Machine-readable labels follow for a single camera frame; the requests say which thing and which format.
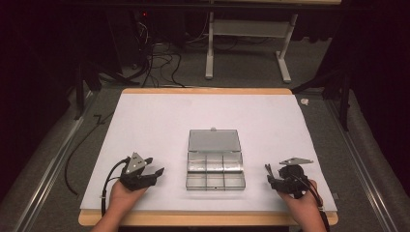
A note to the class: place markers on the person's left hand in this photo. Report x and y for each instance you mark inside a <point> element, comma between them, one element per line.
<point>124,196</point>

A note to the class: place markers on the black stand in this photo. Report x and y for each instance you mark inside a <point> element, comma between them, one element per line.
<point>341,93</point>
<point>82,90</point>

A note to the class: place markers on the wooden table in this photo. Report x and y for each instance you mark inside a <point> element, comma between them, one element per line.
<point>206,91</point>

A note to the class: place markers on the person's right hand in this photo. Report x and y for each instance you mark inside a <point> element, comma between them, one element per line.
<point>301,204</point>

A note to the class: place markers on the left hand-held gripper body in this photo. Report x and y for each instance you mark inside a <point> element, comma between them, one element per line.
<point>137,174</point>

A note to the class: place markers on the white metal desk frame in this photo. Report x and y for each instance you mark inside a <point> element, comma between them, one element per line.
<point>249,28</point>

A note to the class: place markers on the small white round thing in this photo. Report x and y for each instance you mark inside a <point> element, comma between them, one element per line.
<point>304,101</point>

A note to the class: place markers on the white table sheet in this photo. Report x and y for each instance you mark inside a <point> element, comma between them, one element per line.
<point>193,112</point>

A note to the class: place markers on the metal floor rail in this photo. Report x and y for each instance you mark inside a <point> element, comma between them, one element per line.
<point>364,167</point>
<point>48,174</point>

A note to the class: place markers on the clear plastic compartment box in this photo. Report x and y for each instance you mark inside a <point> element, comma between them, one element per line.
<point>214,161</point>

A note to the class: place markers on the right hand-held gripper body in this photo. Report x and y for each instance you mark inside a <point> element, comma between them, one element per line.
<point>290,180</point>

